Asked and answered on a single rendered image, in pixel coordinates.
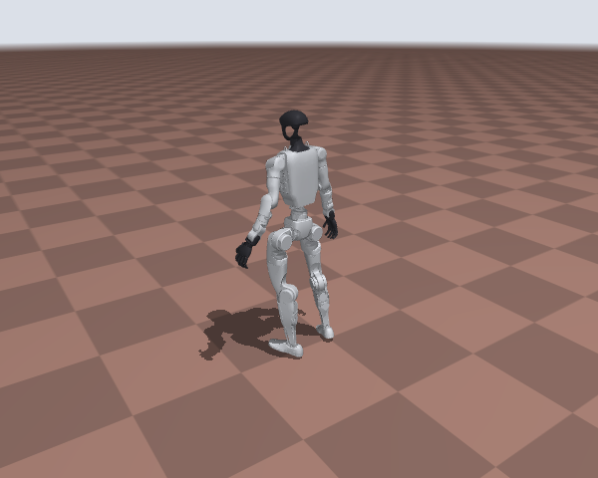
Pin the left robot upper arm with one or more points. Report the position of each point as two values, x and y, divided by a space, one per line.
274 166

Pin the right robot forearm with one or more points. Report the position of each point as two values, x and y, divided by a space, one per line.
327 202

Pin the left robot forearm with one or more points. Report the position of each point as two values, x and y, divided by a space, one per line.
259 227

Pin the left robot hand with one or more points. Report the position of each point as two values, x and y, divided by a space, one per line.
244 250

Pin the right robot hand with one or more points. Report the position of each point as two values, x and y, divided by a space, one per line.
332 225

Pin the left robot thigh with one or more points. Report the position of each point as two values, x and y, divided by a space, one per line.
278 242

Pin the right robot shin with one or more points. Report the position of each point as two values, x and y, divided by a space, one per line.
322 302

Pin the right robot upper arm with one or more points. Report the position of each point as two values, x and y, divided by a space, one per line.
323 181

